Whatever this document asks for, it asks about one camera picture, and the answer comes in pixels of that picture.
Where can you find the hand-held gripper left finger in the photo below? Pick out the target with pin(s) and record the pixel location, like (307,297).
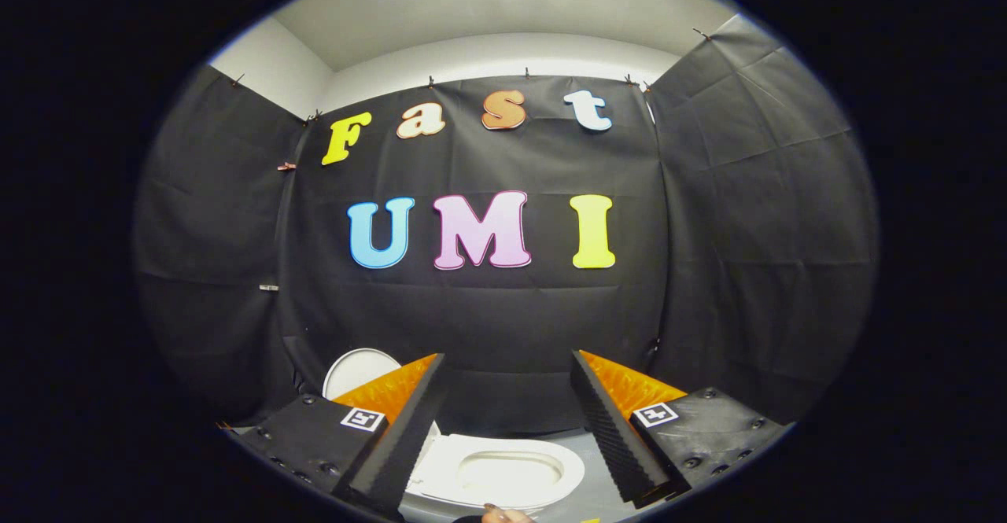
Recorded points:
(409,429)

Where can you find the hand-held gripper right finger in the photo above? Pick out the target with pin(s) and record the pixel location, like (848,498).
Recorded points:
(610,429)

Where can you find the black backdrop cloth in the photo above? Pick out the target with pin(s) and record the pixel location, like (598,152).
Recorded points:
(488,318)

